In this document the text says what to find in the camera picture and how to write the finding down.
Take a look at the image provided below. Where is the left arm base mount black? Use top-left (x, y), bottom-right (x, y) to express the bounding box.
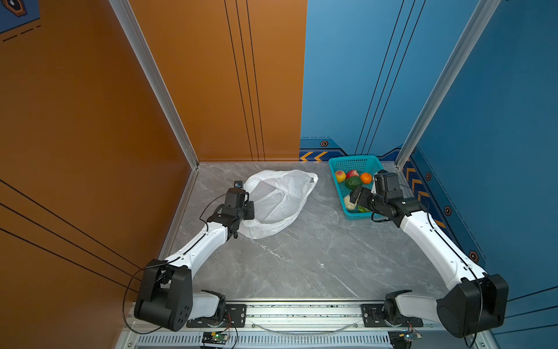
top-left (186, 303), bottom-right (247, 329)

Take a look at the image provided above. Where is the pink peach fruit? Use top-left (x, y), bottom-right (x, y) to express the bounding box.
top-left (346, 170), bottom-right (360, 178)

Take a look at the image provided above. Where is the green circuit board left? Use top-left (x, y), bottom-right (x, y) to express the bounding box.
top-left (201, 332), bottom-right (230, 347)

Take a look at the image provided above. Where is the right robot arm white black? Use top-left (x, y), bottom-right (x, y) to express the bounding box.
top-left (350, 186), bottom-right (509, 338)

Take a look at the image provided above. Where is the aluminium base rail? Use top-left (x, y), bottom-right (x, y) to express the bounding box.
top-left (116, 299), bottom-right (498, 348)

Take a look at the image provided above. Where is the teal plastic basket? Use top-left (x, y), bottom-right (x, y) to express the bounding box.
top-left (328, 156), bottom-right (384, 220)

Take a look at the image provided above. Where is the aluminium corner post right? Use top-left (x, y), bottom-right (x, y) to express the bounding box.
top-left (395, 0), bottom-right (501, 170)

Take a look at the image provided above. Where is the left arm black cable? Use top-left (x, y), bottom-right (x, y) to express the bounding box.
top-left (121, 193), bottom-right (232, 336)

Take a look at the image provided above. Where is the aluminium corner post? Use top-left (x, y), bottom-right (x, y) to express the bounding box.
top-left (109, 0), bottom-right (199, 170)
top-left (395, 0), bottom-right (501, 170)

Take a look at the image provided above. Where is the green mango fruit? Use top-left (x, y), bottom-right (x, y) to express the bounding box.
top-left (344, 176), bottom-right (363, 190)

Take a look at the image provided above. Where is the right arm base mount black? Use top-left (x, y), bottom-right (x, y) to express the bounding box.
top-left (360, 303), bottom-right (424, 328)

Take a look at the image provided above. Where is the circuit board right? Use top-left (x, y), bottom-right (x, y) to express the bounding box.
top-left (398, 332), bottom-right (423, 348)

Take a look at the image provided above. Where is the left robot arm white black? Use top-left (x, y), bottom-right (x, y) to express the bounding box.
top-left (134, 201), bottom-right (254, 332)

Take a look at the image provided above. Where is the beige pear fruit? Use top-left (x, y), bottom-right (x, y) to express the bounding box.
top-left (343, 195), bottom-right (357, 212)

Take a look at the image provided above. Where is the aluminium corner post left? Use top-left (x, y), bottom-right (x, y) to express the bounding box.
top-left (109, 0), bottom-right (199, 170)

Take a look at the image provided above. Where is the yellow orange bumpy fruit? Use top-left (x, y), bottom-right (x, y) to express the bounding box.
top-left (334, 170), bottom-right (347, 183)

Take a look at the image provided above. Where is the white plastic bag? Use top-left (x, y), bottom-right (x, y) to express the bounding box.
top-left (240, 170), bottom-right (318, 240)

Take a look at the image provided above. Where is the orange tangerine fruit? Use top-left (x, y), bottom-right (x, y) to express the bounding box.
top-left (360, 172), bottom-right (373, 185)

